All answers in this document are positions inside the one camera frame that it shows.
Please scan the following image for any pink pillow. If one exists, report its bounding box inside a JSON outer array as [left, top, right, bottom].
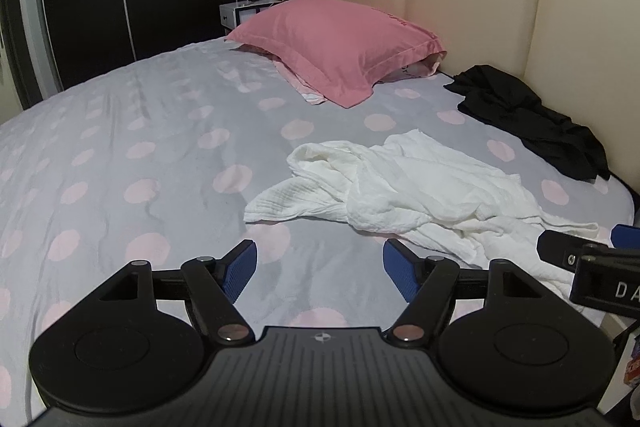
[[225, 0, 447, 108]]

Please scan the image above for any colourful box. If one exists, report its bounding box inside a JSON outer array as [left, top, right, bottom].
[[626, 341, 640, 389]]

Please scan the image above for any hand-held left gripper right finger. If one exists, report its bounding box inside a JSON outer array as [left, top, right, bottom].
[[382, 238, 563, 346]]

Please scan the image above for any white nightstand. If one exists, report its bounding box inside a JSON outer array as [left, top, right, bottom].
[[219, 0, 287, 32]]

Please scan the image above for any white crinkled garment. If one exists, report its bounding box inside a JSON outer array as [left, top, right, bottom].
[[243, 128, 601, 271]]

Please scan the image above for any black glossy wardrobe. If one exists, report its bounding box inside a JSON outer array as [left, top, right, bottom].
[[14, 0, 258, 96]]

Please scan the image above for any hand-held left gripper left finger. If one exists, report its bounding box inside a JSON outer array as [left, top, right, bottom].
[[82, 239, 259, 346]]

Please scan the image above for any black garment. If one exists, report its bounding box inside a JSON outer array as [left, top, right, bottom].
[[443, 65, 612, 182]]

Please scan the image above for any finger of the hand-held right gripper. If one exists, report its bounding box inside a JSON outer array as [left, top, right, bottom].
[[536, 229, 584, 269], [611, 223, 640, 253]]

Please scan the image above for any grey pink-dotted bed sheet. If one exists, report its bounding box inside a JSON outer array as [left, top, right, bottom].
[[0, 34, 635, 410]]

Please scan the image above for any white printed pillow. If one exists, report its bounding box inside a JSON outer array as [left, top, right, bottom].
[[272, 51, 447, 106]]

